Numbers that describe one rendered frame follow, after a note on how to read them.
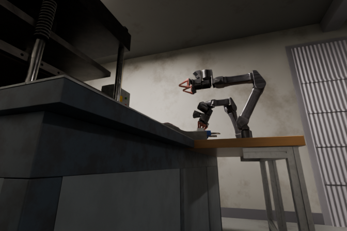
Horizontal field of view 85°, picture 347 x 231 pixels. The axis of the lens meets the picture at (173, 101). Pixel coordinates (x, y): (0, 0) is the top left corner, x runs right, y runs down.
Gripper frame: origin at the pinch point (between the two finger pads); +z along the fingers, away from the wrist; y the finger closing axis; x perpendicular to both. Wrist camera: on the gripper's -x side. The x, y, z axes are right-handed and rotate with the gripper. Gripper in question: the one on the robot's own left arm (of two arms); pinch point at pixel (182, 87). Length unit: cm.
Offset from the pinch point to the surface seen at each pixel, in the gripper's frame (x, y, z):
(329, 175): 68, -181, -137
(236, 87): -67, -186, -43
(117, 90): -16, -20, 67
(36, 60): -7, 53, 70
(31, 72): 1, 54, 71
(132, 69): -138, -186, 150
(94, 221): 60, 87, -6
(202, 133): 35.7, 19.2, -15.2
